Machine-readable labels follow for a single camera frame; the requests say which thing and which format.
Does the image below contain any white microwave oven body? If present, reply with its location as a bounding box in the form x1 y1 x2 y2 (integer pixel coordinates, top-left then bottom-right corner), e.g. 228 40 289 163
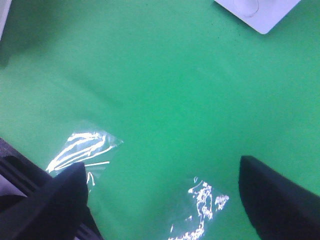
215 0 300 35

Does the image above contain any white microwave door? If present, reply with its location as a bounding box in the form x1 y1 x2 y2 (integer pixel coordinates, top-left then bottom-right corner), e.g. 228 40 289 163
0 0 12 39

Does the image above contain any round white door release button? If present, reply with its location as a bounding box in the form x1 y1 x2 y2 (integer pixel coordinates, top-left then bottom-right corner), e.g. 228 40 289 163
233 0 260 17

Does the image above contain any clear tape patch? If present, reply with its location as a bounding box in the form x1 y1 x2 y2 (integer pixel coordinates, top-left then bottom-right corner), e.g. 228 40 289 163
45 120 124 192

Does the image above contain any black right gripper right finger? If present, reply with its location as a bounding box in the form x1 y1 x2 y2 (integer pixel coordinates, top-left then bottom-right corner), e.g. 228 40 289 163
238 155 320 240

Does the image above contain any green table cloth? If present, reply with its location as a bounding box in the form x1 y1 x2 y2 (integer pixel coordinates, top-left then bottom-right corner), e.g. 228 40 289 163
0 0 320 240

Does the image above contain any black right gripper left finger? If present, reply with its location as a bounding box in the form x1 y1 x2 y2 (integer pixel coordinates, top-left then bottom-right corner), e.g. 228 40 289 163
0 162 89 240

